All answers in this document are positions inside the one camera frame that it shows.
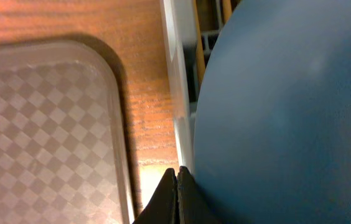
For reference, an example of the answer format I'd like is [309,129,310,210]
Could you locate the grey plastic dishwasher rack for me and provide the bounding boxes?
[160,0,241,172]

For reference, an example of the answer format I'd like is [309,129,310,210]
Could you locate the dark brown serving tray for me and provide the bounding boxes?
[0,42,134,223]

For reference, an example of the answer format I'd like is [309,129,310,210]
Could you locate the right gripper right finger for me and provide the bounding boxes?
[177,166,220,224]

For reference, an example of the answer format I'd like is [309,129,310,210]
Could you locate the dark blue plate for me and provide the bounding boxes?
[194,0,351,223]

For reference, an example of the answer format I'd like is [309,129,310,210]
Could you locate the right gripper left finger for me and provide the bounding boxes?
[133,168,178,224]

